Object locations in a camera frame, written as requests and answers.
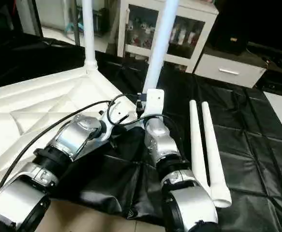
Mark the white plastic table leg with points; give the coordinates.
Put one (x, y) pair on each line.
(162, 38)
(88, 29)
(213, 154)
(196, 140)

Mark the white plastic table top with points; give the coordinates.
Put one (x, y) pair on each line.
(24, 106)

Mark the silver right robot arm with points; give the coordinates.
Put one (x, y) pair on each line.
(170, 164)

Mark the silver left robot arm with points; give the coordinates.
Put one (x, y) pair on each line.
(58, 154)

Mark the white drawer unit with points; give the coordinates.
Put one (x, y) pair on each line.
(228, 71)

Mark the white glass door cabinet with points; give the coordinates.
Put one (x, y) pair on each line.
(194, 34)

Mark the teal floor stand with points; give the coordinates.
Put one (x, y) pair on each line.
(73, 26)

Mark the black plastic mat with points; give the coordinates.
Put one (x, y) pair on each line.
(257, 145)

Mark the black box device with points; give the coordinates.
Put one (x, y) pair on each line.
(232, 38)

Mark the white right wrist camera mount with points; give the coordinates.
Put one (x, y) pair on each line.
(153, 104)

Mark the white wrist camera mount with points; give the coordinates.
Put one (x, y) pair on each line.
(153, 104)
(111, 121)

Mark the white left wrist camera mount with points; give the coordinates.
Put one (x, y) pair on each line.
(111, 121)

